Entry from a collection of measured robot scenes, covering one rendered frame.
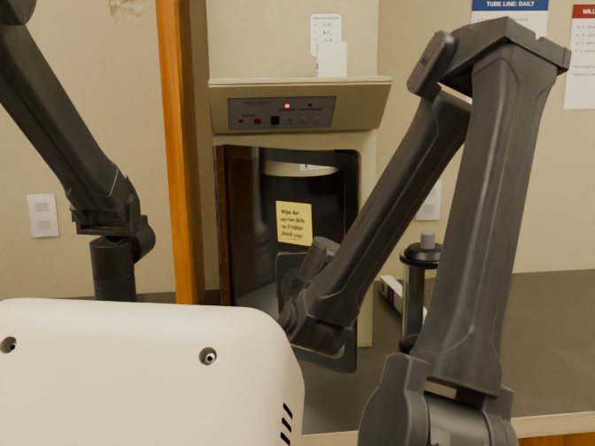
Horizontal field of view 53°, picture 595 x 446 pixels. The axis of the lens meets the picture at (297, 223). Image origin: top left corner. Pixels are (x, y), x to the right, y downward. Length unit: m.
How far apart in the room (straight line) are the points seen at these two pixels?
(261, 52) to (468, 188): 0.69
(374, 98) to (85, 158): 0.55
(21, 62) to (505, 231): 0.47
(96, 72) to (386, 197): 1.07
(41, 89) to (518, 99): 0.46
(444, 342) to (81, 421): 0.27
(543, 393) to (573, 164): 0.84
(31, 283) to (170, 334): 1.42
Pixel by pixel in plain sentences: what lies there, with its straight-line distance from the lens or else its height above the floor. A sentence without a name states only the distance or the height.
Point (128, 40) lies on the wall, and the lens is 1.61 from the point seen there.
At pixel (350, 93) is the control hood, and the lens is 1.08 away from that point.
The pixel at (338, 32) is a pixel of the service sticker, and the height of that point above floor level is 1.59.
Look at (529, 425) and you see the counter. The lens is 1.16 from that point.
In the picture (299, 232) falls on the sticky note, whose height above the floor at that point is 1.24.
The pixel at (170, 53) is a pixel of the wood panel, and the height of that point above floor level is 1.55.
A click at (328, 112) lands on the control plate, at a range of 1.11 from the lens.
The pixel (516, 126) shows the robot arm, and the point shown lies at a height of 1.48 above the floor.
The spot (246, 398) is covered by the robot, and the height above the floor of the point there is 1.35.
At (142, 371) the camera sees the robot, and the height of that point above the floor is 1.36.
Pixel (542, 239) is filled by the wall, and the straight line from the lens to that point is 1.89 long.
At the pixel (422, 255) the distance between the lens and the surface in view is 1.18.
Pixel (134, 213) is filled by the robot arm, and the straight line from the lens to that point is 0.85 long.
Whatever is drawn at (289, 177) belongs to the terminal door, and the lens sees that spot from 1.05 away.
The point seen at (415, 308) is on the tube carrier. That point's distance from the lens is 1.21.
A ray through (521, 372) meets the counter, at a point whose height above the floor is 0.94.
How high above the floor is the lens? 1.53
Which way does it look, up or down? 15 degrees down
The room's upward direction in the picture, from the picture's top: 1 degrees counter-clockwise
